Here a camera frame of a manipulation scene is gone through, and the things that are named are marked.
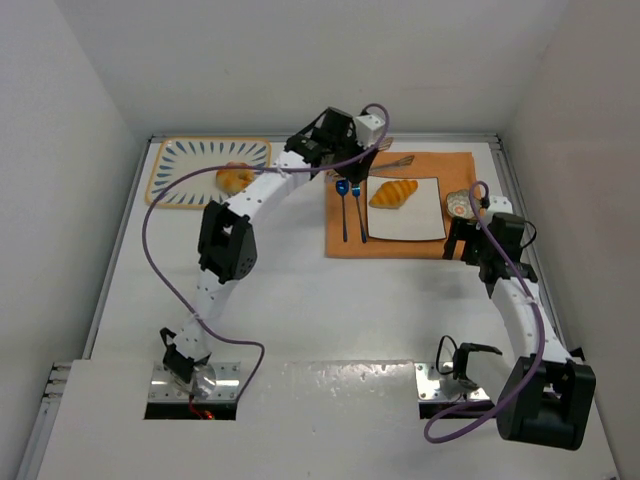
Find orange striped croissant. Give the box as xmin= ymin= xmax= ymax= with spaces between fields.
xmin=369 ymin=179 xmax=419 ymax=209

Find silver metal tongs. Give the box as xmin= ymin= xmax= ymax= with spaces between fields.
xmin=326 ymin=136 xmax=415 ymax=180

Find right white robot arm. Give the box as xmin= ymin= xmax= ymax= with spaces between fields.
xmin=443 ymin=213 xmax=596 ymax=451

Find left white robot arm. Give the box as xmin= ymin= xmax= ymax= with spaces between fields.
xmin=161 ymin=104 xmax=389 ymax=385

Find round golden bread roll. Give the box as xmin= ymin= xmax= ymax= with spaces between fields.
xmin=216 ymin=162 xmax=255 ymax=195

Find small floral sauce dish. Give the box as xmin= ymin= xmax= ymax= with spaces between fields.
xmin=445 ymin=189 xmax=474 ymax=219

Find white square plate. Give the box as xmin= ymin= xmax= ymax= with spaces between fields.
xmin=366 ymin=177 xmax=446 ymax=241

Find blue metal spoon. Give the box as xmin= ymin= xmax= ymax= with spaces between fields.
xmin=335 ymin=179 xmax=349 ymax=242

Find blue metal fork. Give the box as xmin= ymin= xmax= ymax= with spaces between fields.
xmin=351 ymin=183 xmax=367 ymax=244

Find orange cloth placemat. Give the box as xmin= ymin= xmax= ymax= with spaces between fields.
xmin=325 ymin=152 xmax=476 ymax=259

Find blue patterned rectangular tray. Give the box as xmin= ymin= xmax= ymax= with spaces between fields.
xmin=145 ymin=136 xmax=271 ymax=209

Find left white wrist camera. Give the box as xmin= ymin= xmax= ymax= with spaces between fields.
xmin=354 ymin=113 xmax=386 ymax=148

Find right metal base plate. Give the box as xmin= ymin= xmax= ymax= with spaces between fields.
xmin=414 ymin=362 xmax=489 ymax=404

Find metal base plate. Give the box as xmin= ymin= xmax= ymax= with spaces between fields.
xmin=414 ymin=362 xmax=489 ymax=404
xmin=147 ymin=362 xmax=240 ymax=404

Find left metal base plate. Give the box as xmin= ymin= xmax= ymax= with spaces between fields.
xmin=147 ymin=362 xmax=240 ymax=404

